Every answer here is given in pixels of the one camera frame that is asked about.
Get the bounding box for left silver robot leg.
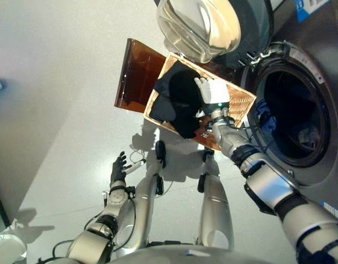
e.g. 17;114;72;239
113;140;167;251

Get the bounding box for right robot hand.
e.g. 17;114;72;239
194;76;231;118

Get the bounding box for rectangular wicker laundry basket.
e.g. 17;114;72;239
143;52;258;151

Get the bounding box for white floor cable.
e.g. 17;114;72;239
129;148;146;163

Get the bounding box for round glass washer door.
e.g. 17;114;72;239
155;0;274;68

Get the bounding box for blue and white sticker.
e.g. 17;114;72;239
294;0;331;23

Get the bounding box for amber translucent acrylic stool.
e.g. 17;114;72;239
115;38;170;112

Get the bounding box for silver robot leg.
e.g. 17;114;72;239
113;140;167;251
198;150;235;251

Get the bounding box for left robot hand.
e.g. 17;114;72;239
110;151;146;188

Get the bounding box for grey front-load washing machine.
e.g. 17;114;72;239
235;0;338;223

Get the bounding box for energy label sticker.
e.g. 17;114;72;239
320;200;338;224

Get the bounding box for right silver robot leg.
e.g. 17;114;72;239
198;150;235;251

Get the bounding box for grey robot torso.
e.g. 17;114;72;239
108;244;274;264

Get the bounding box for blue garment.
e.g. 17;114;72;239
255;100;277;131

